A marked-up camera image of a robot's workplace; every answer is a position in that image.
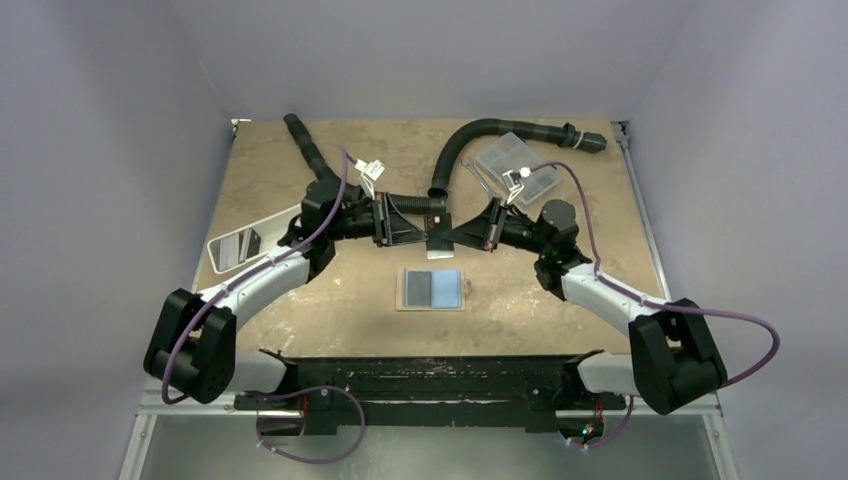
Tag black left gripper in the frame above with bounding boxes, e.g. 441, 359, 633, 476
326, 192, 427, 247

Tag beige card holder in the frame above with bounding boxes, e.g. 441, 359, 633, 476
395, 268, 466, 311

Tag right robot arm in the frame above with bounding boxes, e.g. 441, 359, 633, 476
445, 200, 728, 415

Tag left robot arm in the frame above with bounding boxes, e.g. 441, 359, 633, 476
143, 180, 445, 409

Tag silver cards in tray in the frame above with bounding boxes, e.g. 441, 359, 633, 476
208, 228, 263, 273

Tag silver open-end wrench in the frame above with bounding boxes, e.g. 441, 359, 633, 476
461, 157, 495, 200

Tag clear plastic compartment box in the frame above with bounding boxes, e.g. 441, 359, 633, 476
476, 133, 561, 206

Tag white plastic tray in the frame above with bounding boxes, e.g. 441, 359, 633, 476
206, 206, 301, 274

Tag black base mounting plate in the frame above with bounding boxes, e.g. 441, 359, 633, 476
234, 352, 624, 435

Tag long dark corrugated hose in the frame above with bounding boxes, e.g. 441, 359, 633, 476
283, 113, 448, 227

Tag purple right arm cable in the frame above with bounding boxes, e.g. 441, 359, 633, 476
526, 160, 782, 450

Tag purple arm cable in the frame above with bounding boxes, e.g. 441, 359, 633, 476
526, 160, 782, 450
160, 146, 368, 466

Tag curved dark corrugated hose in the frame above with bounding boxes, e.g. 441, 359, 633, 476
427, 118, 608, 200

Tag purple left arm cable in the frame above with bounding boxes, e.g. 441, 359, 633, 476
160, 146, 368, 466

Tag aluminium frame rail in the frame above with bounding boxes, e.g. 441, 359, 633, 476
120, 382, 739, 479

